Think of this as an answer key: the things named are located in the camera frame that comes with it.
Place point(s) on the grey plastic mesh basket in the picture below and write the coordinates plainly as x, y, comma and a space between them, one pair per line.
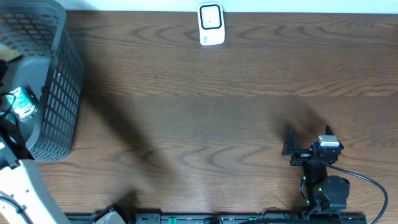
49, 69

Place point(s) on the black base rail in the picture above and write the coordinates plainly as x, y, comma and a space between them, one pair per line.
156, 218

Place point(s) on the white barcode scanner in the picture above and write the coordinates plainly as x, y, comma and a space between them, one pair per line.
211, 23

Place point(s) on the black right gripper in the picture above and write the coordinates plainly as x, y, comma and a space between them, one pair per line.
290, 144

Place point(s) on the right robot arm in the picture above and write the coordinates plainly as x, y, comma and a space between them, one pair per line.
324, 193

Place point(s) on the small teal tissue pack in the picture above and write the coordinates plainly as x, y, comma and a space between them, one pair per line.
23, 104

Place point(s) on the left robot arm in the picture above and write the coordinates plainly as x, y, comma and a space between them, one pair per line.
24, 196

